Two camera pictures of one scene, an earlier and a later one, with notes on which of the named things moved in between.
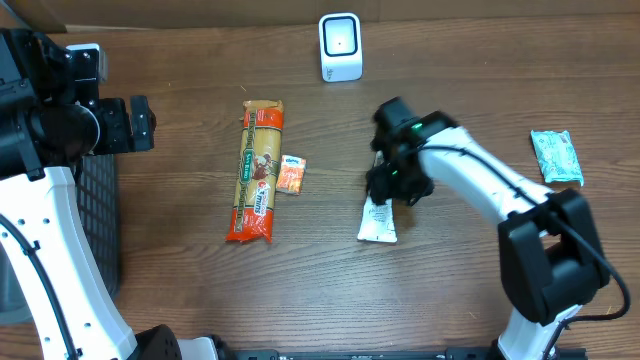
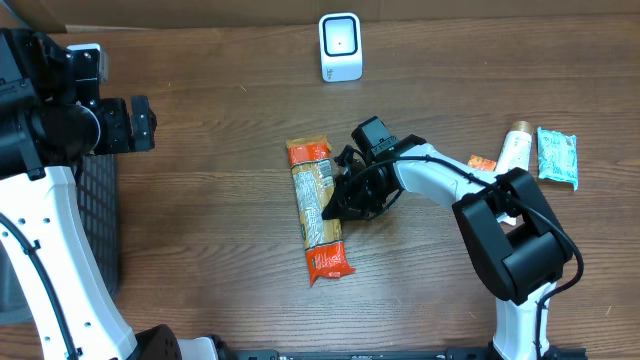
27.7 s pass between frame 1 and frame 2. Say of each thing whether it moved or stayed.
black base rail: stayed
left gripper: stayed
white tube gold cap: moved
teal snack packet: stayed
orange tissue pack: moved
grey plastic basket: stayed
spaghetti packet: moved
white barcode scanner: stayed
